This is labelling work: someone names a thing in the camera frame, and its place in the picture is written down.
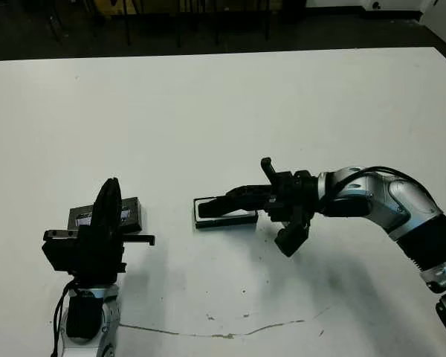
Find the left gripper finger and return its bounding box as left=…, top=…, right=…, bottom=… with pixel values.
left=112, top=177, right=123, bottom=239
left=91, top=177, right=116, bottom=239

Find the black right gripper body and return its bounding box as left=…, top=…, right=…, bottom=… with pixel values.
left=260, top=157, right=320, bottom=225

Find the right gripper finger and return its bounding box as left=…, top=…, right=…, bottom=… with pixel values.
left=226, top=184, right=274, bottom=200
left=241, top=200, right=273, bottom=215

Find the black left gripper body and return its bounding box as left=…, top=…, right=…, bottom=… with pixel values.
left=43, top=222, right=157, bottom=286

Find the black printed box lid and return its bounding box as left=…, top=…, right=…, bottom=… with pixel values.
left=67, top=196, right=144, bottom=233

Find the black box white insert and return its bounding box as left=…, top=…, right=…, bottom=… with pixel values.
left=193, top=195, right=259, bottom=229

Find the black waste bin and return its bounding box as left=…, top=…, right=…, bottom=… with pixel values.
left=279, top=0, right=308, bottom=15

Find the black metal-legged chair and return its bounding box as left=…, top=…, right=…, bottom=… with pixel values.
left=123, top=0, right=183, bottom=49

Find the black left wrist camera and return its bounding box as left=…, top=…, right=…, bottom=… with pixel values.
left=41, top=238, right=80, bottom=274

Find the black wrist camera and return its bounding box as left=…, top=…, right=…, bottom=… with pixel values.
left=41, top=238, right=80, bottom=274
left=274, top=218, right=311, bottom=259

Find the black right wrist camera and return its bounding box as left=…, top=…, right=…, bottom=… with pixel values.
left=274, top=218, right=311, bottom=259

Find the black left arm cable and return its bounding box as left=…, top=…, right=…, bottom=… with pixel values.
left=51, top=281, right=73, bottom=356

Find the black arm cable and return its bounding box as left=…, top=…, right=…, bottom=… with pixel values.
left=340, top=165, right=434, bottom=196
left=51, top=281, right=73, bottom=356

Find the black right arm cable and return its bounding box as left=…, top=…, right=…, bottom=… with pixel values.
left=340, top=165, right=434, bottom=196

